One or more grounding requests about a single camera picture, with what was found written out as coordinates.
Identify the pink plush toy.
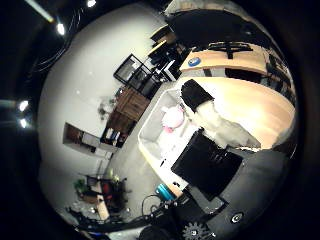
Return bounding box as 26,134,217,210
161,104,186,134

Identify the white plastic container bin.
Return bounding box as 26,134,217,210
137,87,201,188

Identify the brown wooden cabinet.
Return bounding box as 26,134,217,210
105,85,152,135

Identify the green potted plant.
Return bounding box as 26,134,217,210
73,179,88,194

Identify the black looped cable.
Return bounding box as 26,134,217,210
141,194,165,218

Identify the round blue sticker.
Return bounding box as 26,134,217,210
187,56,202,67

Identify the small black picture frame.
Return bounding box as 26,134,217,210
131,65,158,95

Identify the dark leafy plant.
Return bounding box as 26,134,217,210
97,96,117,122

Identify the large black picture frame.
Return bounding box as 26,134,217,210
113,53,144,85

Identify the long wooden desk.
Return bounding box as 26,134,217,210
179,42,270,76

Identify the black desk mount stand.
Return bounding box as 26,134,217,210
208,41,254,60

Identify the cluttered wooden work stand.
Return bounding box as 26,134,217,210
79,173,132,221

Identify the white wall shelf unit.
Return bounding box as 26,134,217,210
62,121,120,159

